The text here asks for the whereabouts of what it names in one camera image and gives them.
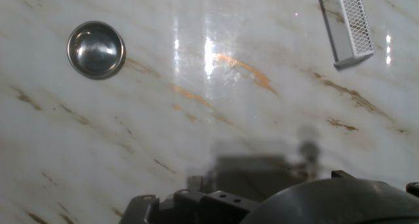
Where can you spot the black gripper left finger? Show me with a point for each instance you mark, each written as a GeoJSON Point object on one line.
{"type": "Point", "coordinates": [226, 207]}

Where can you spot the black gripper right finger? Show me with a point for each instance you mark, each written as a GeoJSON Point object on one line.
{"type": "Point", "coordinates": [413, 189]}

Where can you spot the small round steel plate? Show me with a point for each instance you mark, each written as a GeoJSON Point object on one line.
{"type": "Point", "coordinates": [95, 49]}

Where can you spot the transparent rectangular box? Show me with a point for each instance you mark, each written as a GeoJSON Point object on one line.
{"type": "Point", "coordinates": [355, 24]}

